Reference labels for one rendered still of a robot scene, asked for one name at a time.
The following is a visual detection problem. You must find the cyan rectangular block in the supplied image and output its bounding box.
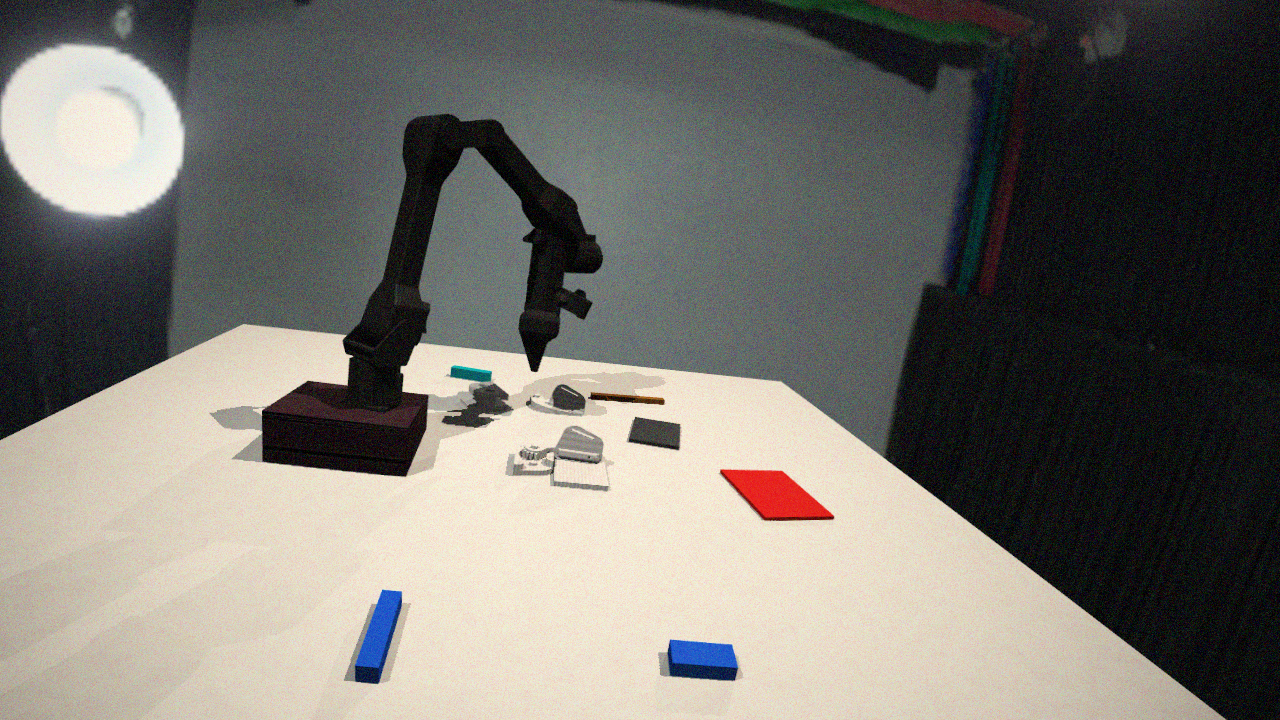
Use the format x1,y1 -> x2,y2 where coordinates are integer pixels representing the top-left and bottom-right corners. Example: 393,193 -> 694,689
451,365 -> 492,382

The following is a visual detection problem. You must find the red flat rectangular plate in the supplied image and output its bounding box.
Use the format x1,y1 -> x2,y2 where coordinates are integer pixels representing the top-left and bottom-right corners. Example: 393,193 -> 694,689
721,470 -> 835,521

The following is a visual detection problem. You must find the blue rectangular bar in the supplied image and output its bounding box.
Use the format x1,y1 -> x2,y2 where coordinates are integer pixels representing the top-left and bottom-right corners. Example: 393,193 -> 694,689
355,591 -> 402,683

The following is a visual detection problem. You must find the orange flat bar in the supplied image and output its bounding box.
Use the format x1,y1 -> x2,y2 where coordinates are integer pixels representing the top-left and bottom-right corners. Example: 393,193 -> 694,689
590,392 -> 666,405

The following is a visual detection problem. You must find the blue rectangular block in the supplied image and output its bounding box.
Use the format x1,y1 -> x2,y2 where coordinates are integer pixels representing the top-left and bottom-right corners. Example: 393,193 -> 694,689
668,639 -> 739,682

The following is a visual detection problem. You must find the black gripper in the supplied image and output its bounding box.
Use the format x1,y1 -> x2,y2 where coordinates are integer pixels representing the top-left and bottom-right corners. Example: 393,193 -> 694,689
518,270 -> 564,372

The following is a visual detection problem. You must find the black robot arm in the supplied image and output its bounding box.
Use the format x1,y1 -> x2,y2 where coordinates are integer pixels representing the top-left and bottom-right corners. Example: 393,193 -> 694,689
340,114 -> 603,413

